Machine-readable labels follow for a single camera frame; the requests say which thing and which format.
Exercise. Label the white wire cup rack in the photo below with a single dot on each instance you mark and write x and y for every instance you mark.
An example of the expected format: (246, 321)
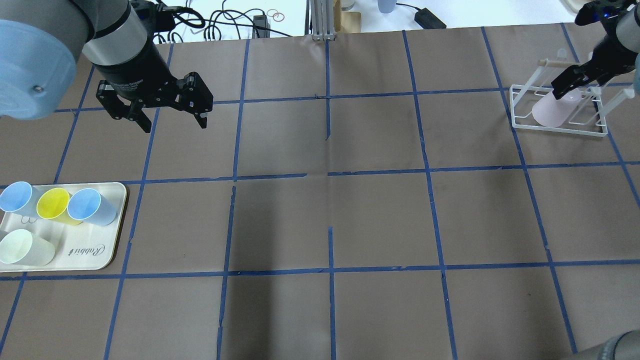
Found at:
(582, 111)

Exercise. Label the black power adapter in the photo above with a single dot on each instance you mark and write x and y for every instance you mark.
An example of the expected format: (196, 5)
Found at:
(428, 20)

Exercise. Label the pink plastic cup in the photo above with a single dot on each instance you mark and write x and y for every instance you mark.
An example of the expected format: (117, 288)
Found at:
(552, 113)

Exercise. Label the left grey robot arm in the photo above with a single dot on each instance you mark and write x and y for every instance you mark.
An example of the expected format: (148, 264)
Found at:
(41, 42)

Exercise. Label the yellow plastic cup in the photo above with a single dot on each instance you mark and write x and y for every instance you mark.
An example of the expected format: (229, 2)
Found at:
(52, 206)

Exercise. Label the light blue plastic cup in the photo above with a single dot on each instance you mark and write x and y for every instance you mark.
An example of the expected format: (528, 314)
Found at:
(90, 206)

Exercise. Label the aluminium frame post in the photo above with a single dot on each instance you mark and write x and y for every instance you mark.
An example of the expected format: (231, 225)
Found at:
(322, 19)

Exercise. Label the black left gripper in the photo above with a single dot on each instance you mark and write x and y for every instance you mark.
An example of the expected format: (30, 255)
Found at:
(134, 67)

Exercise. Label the cream white plastic cup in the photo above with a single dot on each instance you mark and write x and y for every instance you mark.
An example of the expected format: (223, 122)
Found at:
(22, 247)

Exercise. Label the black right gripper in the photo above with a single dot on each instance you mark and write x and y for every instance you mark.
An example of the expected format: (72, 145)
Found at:
(606, 59)

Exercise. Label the cream rabbit serving tray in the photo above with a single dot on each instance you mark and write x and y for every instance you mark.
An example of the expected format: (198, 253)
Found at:
(82, 247)

